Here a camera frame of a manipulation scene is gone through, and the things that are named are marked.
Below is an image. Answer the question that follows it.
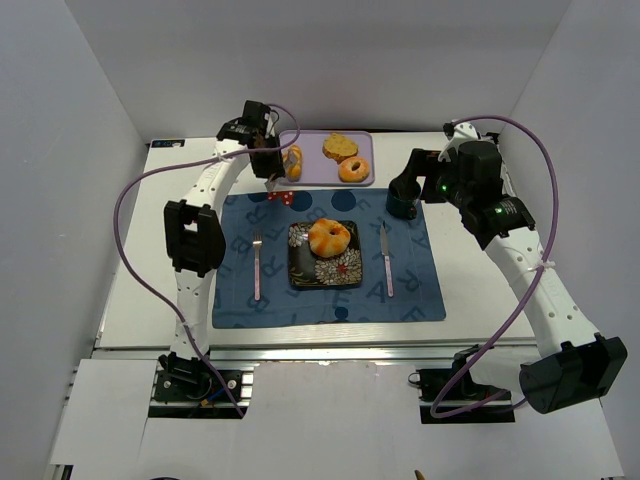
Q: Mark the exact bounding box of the striped orange bread roll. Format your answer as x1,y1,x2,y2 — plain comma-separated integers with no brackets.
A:
282,145,303,182

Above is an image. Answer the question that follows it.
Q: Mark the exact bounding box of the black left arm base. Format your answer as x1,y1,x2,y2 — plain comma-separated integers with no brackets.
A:
148,352,249,420

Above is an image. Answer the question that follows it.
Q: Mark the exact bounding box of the twisted orange bread ring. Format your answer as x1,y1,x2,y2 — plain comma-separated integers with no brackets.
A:
307,217,351,259

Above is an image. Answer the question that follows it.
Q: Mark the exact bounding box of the black logo sticker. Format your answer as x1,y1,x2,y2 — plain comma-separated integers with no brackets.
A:
150,139,185,148

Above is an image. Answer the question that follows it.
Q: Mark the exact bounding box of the sugared orange donut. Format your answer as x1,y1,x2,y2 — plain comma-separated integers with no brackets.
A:
338,156,370,183

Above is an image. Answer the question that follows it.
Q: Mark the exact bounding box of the knife with pink handle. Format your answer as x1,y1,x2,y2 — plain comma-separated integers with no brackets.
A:
380,222,394,298

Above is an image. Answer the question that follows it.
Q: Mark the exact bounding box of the blue patterned placemat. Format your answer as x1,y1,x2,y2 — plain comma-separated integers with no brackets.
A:
212,188,446,329

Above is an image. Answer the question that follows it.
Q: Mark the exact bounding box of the aluminium front frame rail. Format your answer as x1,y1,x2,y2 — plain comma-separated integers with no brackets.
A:
91,341,538,368

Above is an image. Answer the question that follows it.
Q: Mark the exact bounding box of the fork with pink handle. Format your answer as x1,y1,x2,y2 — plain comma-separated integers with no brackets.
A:
252,229,263,302

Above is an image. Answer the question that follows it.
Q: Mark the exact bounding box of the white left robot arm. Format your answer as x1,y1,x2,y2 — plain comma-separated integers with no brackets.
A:
164,100,284,361

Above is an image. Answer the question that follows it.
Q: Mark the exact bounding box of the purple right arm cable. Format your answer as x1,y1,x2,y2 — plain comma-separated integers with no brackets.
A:
429,115,559,421

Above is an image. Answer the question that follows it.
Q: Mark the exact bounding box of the black floral square plate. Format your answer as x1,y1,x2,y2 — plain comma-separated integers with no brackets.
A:
288,220,363,289

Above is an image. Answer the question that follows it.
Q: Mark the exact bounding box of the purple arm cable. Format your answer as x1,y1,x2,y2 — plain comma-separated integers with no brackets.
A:
429,115,559,421
112,103,301,419

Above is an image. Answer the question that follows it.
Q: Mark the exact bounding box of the brown bread slice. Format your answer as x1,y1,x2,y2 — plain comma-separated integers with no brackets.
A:
322,133,359,164

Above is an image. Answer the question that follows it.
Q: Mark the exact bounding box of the dark green mug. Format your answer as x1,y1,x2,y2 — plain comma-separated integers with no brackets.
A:
386,179,421,220

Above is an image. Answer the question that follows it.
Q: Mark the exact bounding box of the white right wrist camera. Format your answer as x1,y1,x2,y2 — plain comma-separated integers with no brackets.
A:
438,122,482,162

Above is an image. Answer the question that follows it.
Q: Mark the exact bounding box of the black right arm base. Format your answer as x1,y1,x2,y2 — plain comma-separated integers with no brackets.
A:
407,344,515,425

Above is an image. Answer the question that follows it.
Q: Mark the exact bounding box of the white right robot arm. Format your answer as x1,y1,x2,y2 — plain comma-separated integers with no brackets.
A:
389,140,628,418

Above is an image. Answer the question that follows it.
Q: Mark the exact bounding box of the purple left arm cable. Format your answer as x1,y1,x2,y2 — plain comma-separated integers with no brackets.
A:
112,103,301,419

